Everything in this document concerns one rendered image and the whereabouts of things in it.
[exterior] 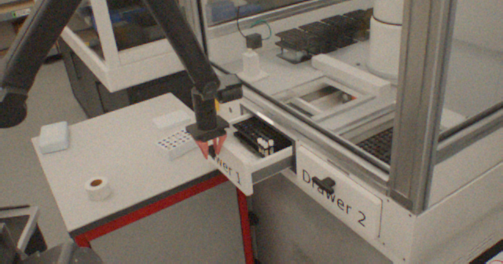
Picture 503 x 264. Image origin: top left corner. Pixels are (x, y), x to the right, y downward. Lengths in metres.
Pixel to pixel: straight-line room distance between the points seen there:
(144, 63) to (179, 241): 0.80
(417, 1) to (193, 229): 1.05
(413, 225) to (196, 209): 0.76
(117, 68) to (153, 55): 0.16
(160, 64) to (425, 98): 1.38
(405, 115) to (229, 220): 0.89
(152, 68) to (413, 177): 1.34
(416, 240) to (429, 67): 0.40
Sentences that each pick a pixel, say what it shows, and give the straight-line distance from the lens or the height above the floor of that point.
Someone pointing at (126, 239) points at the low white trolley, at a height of 0.63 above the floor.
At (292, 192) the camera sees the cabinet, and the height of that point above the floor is 0.72.
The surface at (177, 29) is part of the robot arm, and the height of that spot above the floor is 1.31.
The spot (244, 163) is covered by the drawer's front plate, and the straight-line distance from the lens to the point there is 1.16.
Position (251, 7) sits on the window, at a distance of 1.26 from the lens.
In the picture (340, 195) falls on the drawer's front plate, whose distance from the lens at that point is 1.12.
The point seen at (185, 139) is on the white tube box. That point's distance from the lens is 1.54.
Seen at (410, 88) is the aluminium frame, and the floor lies 1.22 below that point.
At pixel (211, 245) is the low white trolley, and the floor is 0.45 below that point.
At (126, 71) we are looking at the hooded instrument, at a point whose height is 0.87.
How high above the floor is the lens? 1.59
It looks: 30 degrees down
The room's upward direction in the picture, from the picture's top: 5 degrees counter-clockwise
